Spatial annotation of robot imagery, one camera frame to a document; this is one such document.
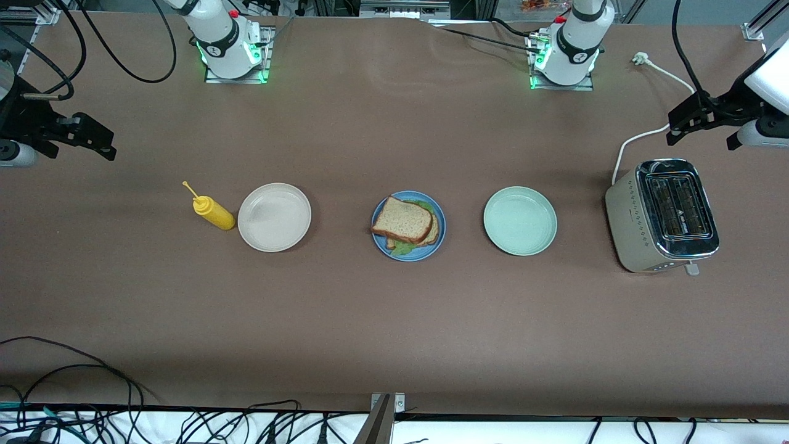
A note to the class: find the white plate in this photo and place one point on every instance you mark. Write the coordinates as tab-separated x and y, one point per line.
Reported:
274	217

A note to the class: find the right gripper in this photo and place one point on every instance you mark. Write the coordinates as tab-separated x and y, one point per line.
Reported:
18	120

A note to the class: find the aluminium frame profile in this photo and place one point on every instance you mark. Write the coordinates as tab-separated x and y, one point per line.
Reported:
761	21
37	15

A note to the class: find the beige chrome toaster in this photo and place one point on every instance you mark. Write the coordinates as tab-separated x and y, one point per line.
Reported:
629	222

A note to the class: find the brown bread slice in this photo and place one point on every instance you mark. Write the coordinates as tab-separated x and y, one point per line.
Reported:
402	221
434	233

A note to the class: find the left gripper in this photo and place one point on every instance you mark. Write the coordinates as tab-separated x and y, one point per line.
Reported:
735	101

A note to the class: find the aluminium bracket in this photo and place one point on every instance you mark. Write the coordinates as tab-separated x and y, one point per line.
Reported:
379	425

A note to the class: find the perforated metal rail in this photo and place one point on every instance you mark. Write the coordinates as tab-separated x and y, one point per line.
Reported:
28	46

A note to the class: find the orange packet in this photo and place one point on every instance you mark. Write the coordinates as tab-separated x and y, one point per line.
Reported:
542	5

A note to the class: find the silver metal box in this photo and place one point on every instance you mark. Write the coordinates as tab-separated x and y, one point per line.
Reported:
404	7

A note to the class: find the pale green plate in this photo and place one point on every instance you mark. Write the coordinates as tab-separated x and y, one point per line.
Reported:
520	221

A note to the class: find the yellow squeeze bottle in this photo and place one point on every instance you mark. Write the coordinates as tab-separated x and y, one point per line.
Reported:
214	213

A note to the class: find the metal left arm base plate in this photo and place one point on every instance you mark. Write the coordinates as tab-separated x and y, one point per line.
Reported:
539	83

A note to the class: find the blue plate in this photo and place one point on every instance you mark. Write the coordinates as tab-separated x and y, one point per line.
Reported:
437	213

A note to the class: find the green lettuce leaf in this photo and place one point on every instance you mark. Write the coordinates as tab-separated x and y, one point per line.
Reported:
404	248

